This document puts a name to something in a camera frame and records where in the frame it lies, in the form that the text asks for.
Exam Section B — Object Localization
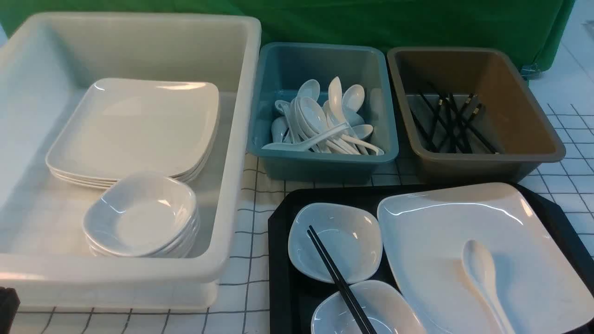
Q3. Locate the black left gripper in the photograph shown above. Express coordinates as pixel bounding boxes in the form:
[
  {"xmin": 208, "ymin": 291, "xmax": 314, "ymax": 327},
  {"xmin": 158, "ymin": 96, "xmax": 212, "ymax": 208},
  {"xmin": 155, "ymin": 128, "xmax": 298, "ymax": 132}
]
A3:
[{"xmin": 0, "ymin": 287, "xmax": 20, "ymax": 334}]

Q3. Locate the black chopstick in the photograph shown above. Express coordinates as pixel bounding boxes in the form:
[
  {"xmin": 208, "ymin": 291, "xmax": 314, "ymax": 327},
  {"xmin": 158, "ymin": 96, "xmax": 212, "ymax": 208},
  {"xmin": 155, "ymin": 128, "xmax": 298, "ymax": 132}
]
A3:
[
  {"xmin": 306, "ymin": 229, "xmax": 372, "ymax": 334},
  {"xmin": 309, "ymin": 225, "xmax": 378, "ymax": 334}
]

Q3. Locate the white bowl tray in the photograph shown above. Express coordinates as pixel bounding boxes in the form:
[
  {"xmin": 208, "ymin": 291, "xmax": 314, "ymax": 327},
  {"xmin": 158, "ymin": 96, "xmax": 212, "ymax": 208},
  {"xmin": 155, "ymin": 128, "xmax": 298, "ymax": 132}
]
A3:
[
  {"xmin": 310, "ymin": 280, "xmax": 427, "ymax": 334},
  {"xmin": 288, "ymin": 203, "xmax": 383, "ymax": 284}
]

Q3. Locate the white ceramic soup spoon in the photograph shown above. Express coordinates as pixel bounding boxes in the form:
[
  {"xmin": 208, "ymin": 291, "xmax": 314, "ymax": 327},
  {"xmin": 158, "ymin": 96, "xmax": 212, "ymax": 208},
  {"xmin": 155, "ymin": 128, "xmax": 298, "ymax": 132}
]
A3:
[{"xmin": 462, "ymin": 239, "xmax": 516, "ymax": 334}]

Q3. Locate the large white square plate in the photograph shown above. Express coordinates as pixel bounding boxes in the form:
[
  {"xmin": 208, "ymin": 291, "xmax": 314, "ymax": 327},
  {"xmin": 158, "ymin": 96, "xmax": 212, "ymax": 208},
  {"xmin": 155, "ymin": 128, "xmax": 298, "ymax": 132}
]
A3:
[{"xmin": 377, "ymin": 183, "xmax": 593, "ymax": 334}]

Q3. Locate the stack of white bowls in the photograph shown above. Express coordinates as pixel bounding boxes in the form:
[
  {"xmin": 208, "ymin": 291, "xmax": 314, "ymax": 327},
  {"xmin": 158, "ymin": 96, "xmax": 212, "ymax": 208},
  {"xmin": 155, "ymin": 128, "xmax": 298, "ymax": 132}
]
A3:
[{"xmin": 82, "ymin": 172, "xmax": 200, "ymax": 258}]

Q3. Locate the stack of white plates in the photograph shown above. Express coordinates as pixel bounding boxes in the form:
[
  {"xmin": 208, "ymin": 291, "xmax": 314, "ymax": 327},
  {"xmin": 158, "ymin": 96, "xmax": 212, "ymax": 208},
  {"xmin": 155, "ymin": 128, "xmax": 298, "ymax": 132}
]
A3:
[{"xmin": 45, "ymin": 78, "xmax": 220, "ymax": 189}]

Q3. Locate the large white plastic bin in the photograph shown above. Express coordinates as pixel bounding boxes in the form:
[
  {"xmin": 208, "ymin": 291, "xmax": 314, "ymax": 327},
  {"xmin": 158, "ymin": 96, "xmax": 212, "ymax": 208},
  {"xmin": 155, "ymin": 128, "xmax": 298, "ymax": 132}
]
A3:
[{"xmin": 1, "ymin": 12, "xmax": 261, "ymax": 313}]

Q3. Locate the black serving tray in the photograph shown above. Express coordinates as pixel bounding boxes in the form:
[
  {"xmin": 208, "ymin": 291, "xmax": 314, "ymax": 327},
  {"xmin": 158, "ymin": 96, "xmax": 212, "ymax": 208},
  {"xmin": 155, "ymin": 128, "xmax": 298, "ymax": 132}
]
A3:
[{"xmin": 268, "ymin": 184, "xmax": 594, "ymax": 334}]

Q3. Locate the pile of white spoons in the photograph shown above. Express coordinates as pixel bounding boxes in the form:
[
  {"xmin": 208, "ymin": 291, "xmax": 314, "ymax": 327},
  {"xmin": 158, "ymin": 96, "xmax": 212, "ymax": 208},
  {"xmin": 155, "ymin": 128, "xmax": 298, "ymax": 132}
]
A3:
[{"xmin": 262, "ymin": 77, "xmax": 384, "ymax": 156}]

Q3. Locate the teal plastic bin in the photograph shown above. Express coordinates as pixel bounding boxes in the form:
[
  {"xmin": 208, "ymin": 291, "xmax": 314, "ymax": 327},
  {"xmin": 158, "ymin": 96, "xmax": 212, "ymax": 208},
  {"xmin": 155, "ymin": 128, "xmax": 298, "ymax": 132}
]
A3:
[{"xmin": 247, "ymin": 42, "xmax": 399, "ymax": 184}]

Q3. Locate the pile of black chopsticks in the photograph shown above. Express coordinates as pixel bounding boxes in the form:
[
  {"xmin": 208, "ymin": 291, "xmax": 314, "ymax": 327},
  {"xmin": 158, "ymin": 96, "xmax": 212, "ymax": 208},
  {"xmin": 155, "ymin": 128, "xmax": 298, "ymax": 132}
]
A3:
[{"xmin": 410, "ymin": 81, "xmax": 501, "ymax": 154}]

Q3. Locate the brown plastic bin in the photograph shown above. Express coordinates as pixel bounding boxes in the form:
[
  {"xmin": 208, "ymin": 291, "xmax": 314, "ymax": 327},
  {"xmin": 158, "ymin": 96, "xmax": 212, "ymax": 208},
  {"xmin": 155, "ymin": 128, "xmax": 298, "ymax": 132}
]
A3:
[{"xmin": 387, "ymin": 47, "xmax": 566, "ymax": 184}]

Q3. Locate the white grid tablecloth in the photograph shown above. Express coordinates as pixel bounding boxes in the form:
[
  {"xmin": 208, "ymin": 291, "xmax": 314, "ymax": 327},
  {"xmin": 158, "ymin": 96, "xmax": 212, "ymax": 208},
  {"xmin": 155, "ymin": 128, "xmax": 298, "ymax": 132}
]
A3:
[{"xmin": 1, "ymin": 104, "xmax": 593, "ymax": 334}]

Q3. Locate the metal binder clip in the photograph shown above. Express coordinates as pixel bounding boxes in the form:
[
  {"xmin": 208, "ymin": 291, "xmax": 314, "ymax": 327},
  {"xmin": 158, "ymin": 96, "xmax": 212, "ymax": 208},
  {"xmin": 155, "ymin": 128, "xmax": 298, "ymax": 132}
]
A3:
[{"xmin": 520, "ymin": 64, "xmax": 542, "ymax": 81}]

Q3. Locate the green cloth backdrop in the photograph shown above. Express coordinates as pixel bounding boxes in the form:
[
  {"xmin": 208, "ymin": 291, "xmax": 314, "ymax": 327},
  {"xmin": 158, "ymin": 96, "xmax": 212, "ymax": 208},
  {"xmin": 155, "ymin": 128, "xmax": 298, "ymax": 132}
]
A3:
[{"xmin": 0, "ymin": 0, "xmax": 575, "ymax": 71}]

